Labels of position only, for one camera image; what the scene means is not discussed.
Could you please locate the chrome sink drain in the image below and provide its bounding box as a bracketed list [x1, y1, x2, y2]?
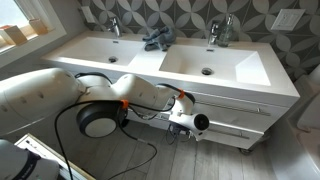
[108, 56, 118, 63]
[201, 67, 213, 75]

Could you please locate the white toilet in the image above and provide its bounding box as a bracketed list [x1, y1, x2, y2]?
[289, 65, 320, 180]

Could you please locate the small wooden block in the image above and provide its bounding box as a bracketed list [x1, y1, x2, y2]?
[29, 19, 48, 35]

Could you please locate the white wall outlet plate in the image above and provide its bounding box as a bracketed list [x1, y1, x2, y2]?
[271, 9, 305, 31]

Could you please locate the wooden block on windowsill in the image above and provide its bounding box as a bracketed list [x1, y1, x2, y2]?
[0, 25, 27, 45]

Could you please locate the white double sink vanity top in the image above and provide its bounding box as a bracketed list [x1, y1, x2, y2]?
[42, 31, 299, 107]

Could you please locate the glass soap dispenser bottle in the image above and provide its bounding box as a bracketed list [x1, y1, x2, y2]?
[218, 14, 234, 47]

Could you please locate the chrome right faucet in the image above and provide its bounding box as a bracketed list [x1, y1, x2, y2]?
[208, 21, 220, 45]

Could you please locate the chrome left faucet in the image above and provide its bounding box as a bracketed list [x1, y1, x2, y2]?
[108, 17, 122, 38]

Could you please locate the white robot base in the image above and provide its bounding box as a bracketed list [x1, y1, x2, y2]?
[0, 139, 59, 180]

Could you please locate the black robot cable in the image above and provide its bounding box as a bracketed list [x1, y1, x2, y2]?
[54, 71, 188, 180]

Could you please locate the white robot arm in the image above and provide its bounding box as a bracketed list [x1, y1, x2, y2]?
[0, 68, 209, 140]

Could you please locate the chrome faucet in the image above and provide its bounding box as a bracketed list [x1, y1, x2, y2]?
[108, 17, 122, 38]
[208, 21, 220, 45]

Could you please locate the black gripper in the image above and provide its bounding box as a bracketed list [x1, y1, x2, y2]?
[169, 122, 191, 137]

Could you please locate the chrome right sink drain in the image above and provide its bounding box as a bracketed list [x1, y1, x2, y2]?
[201, 67, 213, 75]

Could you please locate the grey drawer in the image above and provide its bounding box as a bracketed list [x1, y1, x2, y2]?
[156, 113, 264, 150]
[185, 91, 289, 132]

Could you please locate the grey crumpled towel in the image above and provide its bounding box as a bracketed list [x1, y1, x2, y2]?
[142, 26, 176, 51]

